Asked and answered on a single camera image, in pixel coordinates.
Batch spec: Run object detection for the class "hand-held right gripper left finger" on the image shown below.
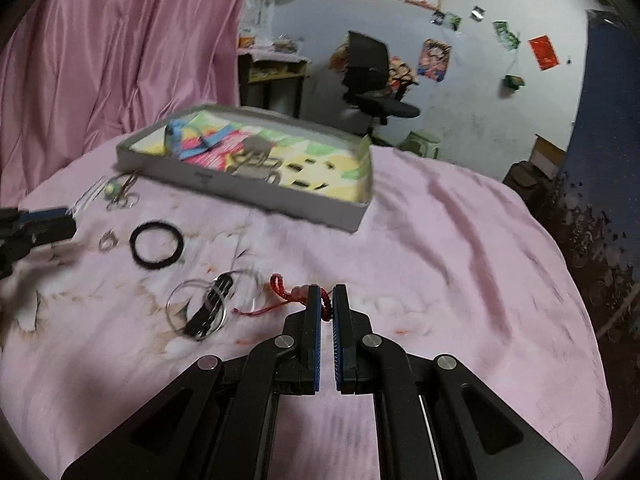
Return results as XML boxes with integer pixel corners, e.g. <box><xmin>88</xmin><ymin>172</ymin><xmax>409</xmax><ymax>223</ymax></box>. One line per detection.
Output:
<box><xmin>60</xmin><ymin>284</ymin><xmax>323</xmax><ymax>480</ymax></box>

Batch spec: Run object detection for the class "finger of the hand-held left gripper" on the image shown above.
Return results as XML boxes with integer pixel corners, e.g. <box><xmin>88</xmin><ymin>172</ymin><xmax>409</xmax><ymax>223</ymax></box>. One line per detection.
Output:
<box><xmin>0</xmin><ymin>219</ymin><xmax>77</xmax><ymax>281</ymax></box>
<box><xmin>0</xmin><ymin>206</ymin><xmax>73</xmax><ymax>226</ymax></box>

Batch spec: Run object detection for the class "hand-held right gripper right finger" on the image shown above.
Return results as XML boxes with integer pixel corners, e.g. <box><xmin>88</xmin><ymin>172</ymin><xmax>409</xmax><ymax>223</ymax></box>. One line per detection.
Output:
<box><xmin>331</xmin><ymin>284</ymin><xmax>583</xmax><ymax>480</ymax></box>

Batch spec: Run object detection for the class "red string bracelet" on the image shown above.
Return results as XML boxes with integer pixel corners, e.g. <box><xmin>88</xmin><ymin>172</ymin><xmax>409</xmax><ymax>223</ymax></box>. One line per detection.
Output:
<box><xmin>234</xmin><ymin>274</ymin><xmax>335</xmax><ymax>322</ymax></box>

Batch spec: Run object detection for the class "black hair tie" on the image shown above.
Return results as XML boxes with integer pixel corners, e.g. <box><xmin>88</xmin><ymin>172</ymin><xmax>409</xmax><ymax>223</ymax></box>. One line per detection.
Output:
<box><xmin>129</xmin><ymin>221</ymin><xmax>183</xmax><ymax>268</ymax></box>

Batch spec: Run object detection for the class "grey shallow cardboard box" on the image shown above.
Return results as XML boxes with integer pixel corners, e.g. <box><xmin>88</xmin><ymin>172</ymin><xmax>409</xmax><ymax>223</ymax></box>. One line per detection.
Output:
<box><xmin>116</xmin><ymin>104</ymin><xmax>373</xmax><ymax>233</ymax></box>

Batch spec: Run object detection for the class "silver bangle with black clip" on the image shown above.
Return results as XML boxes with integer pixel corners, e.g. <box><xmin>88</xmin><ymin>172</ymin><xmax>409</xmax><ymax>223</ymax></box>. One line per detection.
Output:
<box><xmin>167</xmin><ymin>277</ymin><xmax>231</xmax><ymax>342</ymax></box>

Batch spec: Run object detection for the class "clear bangle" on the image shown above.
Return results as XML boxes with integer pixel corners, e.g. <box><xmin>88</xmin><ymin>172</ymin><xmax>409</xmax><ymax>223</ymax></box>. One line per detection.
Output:
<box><xmin>215</xmin><ymin>269</ymin><xmax>265</xmax><ymax>313</ymax></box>

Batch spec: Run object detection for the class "black hair clip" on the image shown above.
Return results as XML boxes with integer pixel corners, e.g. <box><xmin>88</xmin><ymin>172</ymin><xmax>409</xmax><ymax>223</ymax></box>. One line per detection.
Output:
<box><xmin>185</xmin><ymin>272</ymin><xmax>235</xmax><ymax>336</ymax></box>

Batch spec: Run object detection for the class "blue wristwatch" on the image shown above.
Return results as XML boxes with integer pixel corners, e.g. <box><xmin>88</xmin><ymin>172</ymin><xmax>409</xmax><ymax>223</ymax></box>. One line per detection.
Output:
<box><xmin>164</xmin><ymin>119</ymin><xmax>238</xmax><ymax>163</ymax></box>

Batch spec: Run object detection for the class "colourful cartoon paper sheet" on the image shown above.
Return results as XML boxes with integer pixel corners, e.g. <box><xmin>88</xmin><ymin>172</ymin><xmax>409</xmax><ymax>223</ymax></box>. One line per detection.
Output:
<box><xmin>125</xmin><ymin>112</ymin><xmax>371</xmax><ymax>203</ymax></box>

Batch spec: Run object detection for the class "pink curtain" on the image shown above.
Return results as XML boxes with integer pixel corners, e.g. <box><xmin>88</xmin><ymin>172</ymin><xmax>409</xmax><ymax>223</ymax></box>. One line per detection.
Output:
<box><xmin>0</xmin><ymin>0</ymin><xmax>258</xmax><ymax>196</ymax></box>

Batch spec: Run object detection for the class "beige hair claw clip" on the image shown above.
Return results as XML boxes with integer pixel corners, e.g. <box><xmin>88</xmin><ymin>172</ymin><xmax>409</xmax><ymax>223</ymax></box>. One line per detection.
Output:
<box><xmin>230</xmin><ymin>137</ymin><xmax>286</xmax><ymax>183</ymax></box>

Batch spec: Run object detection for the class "green plastic stool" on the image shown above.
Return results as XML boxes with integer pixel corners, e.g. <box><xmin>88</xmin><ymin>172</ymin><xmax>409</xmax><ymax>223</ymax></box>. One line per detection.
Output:
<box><xmin>400</xmin><ymin>130</ymin><xmax>443</xmax><ymax>160</ymax></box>

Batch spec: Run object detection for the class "wooden desk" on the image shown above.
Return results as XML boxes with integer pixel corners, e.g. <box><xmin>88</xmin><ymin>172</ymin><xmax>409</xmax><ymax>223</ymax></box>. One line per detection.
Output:
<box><xmin>237</xmin><ymin>47</ymin><xmax>311</xmax><ymax>118</ymax></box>

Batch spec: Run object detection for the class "desk clutter pile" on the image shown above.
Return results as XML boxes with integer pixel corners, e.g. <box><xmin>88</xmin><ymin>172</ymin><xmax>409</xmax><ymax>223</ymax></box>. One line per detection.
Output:
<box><xmin>240</xmin><ymin>34</ymin><xmax>306</xmax><ymax>54</ymax></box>

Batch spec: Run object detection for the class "black office chair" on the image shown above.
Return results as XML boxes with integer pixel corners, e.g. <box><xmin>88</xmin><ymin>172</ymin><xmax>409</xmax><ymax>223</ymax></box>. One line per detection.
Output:
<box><xmin>341</xmin><ymin>30</ymin><xmax>421</xmax><ymax>126</ymax></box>

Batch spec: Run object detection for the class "colourful cartoon wall picture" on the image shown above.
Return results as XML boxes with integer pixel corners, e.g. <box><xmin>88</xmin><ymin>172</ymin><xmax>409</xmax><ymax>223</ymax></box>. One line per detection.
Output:
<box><xmin>387</xmin><ymin>56</ymin><xmax>418</xmax><ymax>101</ymax></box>

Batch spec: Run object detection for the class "cartoon wall poster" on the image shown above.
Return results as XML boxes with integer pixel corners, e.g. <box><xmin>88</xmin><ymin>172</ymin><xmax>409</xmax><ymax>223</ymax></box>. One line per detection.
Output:
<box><xmin>417</xmin><ymin>38</ymin><xmax>452</xmax><ymax>82</ymax></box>

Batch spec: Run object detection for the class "blue starry wall cloth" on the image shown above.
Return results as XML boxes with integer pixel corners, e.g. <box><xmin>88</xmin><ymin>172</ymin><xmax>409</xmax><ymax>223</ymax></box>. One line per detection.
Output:
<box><xmin>550</xmin><ymin>10</ymin><xmax>640</xmax><ymax>341</ymax></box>

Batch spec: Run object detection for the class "red paper wall decoration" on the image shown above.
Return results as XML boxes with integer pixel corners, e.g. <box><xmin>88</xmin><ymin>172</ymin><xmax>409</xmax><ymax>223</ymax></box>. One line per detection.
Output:
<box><xmin>528</xmin><ymin>35</ymin><xmax>559</xmax><ymax>70</ymax></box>

